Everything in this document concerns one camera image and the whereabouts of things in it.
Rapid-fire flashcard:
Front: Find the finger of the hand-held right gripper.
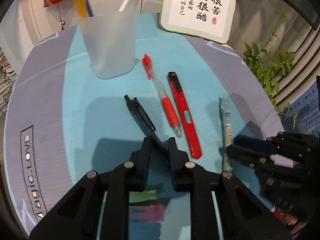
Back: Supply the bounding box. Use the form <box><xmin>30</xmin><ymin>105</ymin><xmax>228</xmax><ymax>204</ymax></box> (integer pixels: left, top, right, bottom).
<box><xmin>233</xmin><ymin>135</ymin><xmax>278</xmax><ymax>155</ymax></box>
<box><xmin>226</xmin><ymin>143</ymin><xmax>275</xmax><ymax>170</ymax></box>

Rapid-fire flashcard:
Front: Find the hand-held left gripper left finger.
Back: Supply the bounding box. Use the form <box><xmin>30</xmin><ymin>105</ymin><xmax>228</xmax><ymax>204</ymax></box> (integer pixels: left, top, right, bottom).
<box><xmin>29</xmin><ymin>137</ymin><xmax>153</xmax><ymax>240</ymax></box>

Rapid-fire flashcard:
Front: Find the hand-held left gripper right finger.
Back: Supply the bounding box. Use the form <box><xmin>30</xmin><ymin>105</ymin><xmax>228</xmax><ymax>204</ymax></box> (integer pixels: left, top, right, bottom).
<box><xmin>167</xmin><ymin>137</ymin><xmax>292</xmax><ymax>240</ymax></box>

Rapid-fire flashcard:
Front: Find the clear pen with beige grip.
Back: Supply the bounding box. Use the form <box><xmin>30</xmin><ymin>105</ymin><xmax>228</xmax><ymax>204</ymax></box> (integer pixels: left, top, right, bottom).
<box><xmin>219</xmin><ymin>94</ymin><xmax>234</xmax><ymax>173</ymax></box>

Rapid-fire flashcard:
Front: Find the black pen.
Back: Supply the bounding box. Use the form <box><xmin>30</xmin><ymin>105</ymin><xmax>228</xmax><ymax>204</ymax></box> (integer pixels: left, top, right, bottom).
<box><xmin>124</xmin><ymin>94</ymin><xmax>173</xmax><ymax>167</ymax></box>

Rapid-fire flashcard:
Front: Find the pink and teal eraser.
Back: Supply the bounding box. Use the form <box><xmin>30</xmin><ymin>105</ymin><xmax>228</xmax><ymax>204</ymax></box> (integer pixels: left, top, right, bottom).
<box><xmin>129</xmin><ymin>204</ymin><xmax>165</xmax><ymax>223</ymax></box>

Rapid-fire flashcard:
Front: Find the red gel pen clear barrel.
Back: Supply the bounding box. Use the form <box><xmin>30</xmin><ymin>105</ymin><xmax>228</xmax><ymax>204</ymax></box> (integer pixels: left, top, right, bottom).
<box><xmin>142</xmin><ymin>54</ymin><xmax>183</xmax><ymax>138</ymax></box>

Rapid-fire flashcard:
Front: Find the translucent plastic cup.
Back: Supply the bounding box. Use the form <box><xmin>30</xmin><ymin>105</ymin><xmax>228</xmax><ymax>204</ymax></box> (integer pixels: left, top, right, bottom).
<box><xmin>76</xmin><ymin>10</ymin><xmax>137</xmax><ymax>80</ymax></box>

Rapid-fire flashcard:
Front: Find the person's right forearm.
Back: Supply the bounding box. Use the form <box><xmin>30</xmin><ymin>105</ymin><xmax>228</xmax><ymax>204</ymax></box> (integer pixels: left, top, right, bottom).
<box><xmin>272</xmin><ymin>205</ymin><xmax>308</xmax><ymax>238</ymax></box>

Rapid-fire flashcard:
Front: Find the green leafy plant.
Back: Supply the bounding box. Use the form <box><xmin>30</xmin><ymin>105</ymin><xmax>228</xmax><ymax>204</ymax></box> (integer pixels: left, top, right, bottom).
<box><xmin>241</xmin><ymin>7</ymin><xmax>300</xmax><ymax>128</ymax></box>

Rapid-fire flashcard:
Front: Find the blue and grey tablecloth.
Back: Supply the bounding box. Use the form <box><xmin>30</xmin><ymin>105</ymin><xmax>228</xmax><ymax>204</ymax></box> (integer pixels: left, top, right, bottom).
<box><xmin>4</xmin><ymin>11</ymin><xmax>285</xmax><ymax>240</ymax></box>

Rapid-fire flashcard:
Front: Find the framed calligraphy sign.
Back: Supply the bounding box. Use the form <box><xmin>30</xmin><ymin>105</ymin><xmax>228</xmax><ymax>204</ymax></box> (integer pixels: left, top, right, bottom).
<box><xmin>159</xmin><ymin>0</ymin><xmax>238</xmax><ymax>44</ymax></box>

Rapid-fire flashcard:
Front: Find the tall pile of books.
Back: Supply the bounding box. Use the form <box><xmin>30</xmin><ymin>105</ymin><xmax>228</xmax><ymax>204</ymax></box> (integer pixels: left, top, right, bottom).
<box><xmin>0</xmin><ymin>47</ymin><xmax>17</xmax><ymax>115</ymax></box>

